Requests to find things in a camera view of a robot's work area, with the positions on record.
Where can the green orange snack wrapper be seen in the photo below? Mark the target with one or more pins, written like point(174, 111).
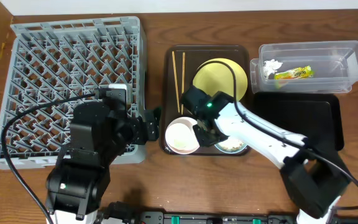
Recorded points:
point(295, 73)

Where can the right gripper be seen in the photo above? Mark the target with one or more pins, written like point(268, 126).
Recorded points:
point(206, 134)

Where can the grey dishwasher rack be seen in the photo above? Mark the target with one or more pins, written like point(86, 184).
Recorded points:
point(63, 60)

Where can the white tissue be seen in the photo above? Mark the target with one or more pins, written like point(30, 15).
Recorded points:
point(270, 67)

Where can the clear plastic waste bin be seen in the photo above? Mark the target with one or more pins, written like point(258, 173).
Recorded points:
point(335, 65)

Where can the dark brown serving tray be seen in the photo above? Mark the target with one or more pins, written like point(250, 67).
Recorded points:
point(195, 55)

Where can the wooden chopstick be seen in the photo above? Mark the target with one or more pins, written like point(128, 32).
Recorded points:
point(183, 79)
point(176, 81)

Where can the black waste tray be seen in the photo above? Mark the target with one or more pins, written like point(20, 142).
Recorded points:
point(316, 116)

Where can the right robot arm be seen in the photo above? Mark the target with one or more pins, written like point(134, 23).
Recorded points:
point(314, 183)

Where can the rice food scraps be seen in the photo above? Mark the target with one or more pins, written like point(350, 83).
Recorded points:
point(231, 144)

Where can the light blue bowl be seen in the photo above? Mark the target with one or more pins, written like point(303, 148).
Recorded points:
point(242, 148)

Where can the white pink bowl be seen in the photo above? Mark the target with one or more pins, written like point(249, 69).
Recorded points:
point(180, 136)

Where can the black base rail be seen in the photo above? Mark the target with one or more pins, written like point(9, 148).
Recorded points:
point(119, 212)

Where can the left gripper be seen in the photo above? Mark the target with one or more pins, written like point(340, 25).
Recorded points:
point(149, 126)

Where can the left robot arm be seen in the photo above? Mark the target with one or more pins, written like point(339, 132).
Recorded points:
point(100, 132)

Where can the yellow round plate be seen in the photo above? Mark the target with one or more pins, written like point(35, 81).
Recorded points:
point(215, 77)

